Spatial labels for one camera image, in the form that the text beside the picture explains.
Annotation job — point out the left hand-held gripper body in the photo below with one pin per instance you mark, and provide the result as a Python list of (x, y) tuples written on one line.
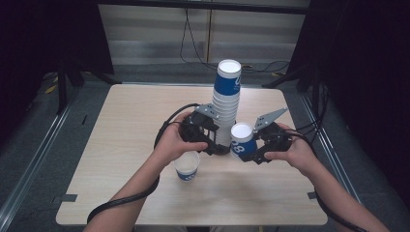
[(196, 129)]

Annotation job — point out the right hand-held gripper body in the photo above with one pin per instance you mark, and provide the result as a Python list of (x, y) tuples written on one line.
[(275, 138)]

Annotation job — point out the blue white paper cup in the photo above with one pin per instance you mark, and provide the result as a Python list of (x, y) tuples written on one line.
[(242, 141), (187, 165)]

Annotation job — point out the stack of paper cups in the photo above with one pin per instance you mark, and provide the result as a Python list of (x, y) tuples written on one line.
[(225, 106)]

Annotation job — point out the person's right hand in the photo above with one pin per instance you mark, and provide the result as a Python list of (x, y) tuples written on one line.
[(299, 154)]

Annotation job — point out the person's left hand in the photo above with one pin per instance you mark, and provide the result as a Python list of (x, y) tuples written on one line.
[(170, 145)]

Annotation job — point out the black metal stand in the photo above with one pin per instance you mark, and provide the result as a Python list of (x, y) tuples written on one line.
[(280, 80), (61, 93)]

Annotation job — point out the grey tape piece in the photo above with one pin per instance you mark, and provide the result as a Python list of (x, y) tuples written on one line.
[(311, 195), (68, 197)]

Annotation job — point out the black curtain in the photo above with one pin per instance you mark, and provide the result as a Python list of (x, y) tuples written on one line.
[(370, 64), (38, 38)]

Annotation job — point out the black metal beam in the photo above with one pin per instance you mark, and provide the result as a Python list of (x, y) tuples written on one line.
[(193, 5)]

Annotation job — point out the yellow floor marker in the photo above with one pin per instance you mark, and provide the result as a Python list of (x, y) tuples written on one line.
[(51, 89)]

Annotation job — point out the metal floor rail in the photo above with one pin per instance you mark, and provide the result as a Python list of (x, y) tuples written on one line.
[(335, 161), (33, 161)]

